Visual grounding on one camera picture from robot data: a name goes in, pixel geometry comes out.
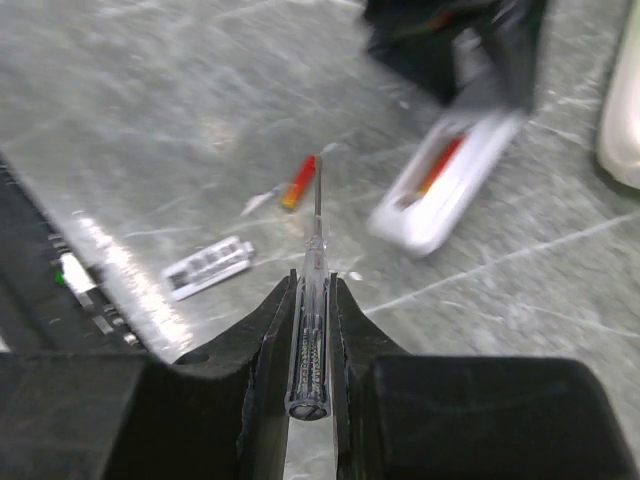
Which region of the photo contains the napa cabbage toy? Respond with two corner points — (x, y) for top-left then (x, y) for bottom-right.
(597, 1), (639, 190)

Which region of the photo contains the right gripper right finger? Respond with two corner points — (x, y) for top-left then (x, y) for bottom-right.
(328, 277), (639, 479)

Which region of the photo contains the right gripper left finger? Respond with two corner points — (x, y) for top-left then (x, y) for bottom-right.
(1, 275), (296, 479)

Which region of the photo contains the red battery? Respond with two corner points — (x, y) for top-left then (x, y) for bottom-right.
(416, 136), (465, 196)
(281, 155), (317, 211)

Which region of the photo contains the clear handle screwdriver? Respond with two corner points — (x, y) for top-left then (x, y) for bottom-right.
(284, 154), (330, 421)

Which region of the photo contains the black base bar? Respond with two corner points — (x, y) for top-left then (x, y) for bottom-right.
(1, 157), (146, 353)

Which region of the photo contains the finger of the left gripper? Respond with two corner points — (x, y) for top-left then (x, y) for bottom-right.
(362, 0), (547, 113)

